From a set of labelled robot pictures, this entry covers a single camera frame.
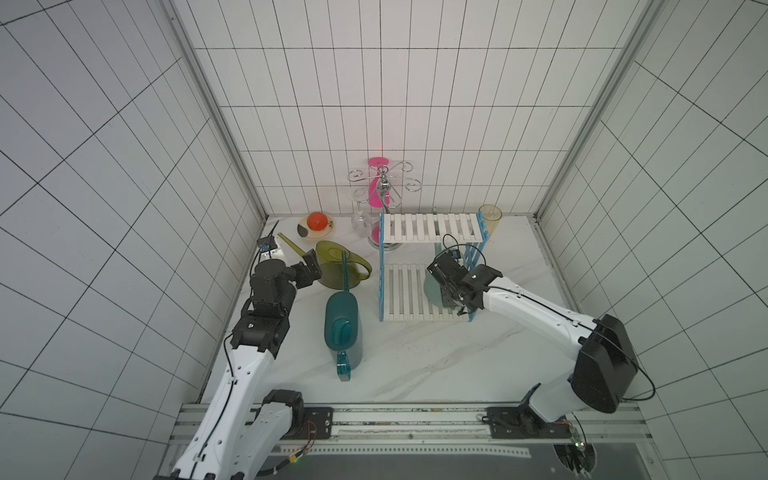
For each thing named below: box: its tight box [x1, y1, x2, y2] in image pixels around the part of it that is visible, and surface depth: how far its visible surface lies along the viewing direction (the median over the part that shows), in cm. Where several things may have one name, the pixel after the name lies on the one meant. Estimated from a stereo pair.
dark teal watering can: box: [324, 251, 363, 382], surface depth 76 cm
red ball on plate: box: [307, 212, 328, 231], surface depth 116 cm
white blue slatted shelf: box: [379, 212, 489, 322], surface depth 92 cm
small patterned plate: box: [297, 215, 335, 240], surface depth 116 cm
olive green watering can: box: [278, 232, 373, 290], surface depth 94 cm
